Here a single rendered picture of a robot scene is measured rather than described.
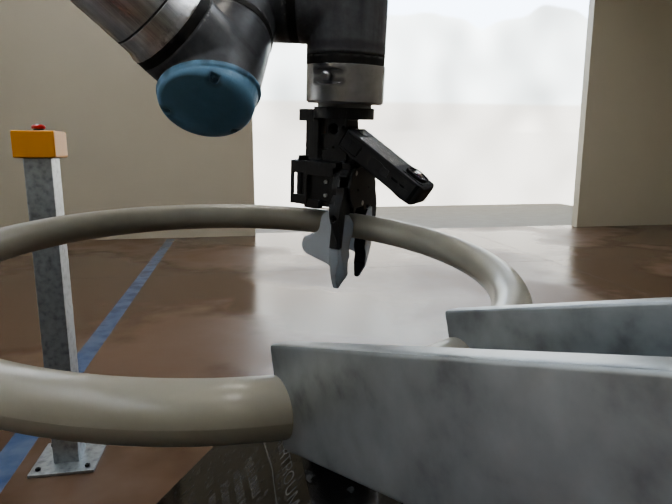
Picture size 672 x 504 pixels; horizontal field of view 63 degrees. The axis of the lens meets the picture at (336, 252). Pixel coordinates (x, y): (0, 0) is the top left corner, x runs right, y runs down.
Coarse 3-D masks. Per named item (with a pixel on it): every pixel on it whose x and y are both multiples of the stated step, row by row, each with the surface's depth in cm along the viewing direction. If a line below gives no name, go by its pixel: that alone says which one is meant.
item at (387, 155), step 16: (352, 144) 61; (368, 144) 61; (368, 160) 61; (384, 160) 60; (400, 160) 62; (384, 176) 60; (400, 176) 59; (416, 176) 59; (400, 192) 60; (416, 192) 59
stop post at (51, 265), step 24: (24, 144) 159; (48, 144) 160; (24, 168) 162; (48, 168) 163; (48, 192) 164; (48, 216) 165; (48, 264) 168; (48, 288) 169; (48, 312) 170; (72, 312) 178; (48, 336) 171; (72, 336) 177; (48, 360) 173; (72, 360) 176; (48, 456) 183; (72, 456) 180; (96, 456) 183
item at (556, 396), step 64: (448, 320) 31; (512, 320) 27; (576, 320) 24; (640, 320) 21; (320, 384) 22; (384, 384) 18; (448, 384) 15; (512, 384) 13; (576, 384) 12; (640, 384) 10; (320, 448) 22; (384, 448) 18; (448, 448) 15; (512, 448) 13; (576, 448) 12; (640, 448) 10
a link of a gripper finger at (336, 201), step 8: (344, 184) 63; (336, 192) 62; (344, 192) 61; (336, 200) 62; (344, 200) 62; (336, 208) 61; (344, 208) 62; (336, 216) 61; (344, 216) 62; (336, 224) 62; (336, 232) 62; (336, 240) 62; (336, 248) 63
